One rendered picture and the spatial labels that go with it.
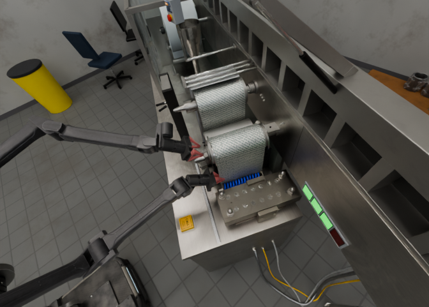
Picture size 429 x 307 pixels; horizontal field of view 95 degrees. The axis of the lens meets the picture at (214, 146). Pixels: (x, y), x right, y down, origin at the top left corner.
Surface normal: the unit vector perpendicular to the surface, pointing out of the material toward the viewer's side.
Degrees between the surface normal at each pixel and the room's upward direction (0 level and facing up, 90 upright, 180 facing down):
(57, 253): 0
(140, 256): 0
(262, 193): 0
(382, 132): 90
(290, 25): 90
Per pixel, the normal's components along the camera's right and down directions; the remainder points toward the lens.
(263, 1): 0.29, 0.74
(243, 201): -0.12, -0.60
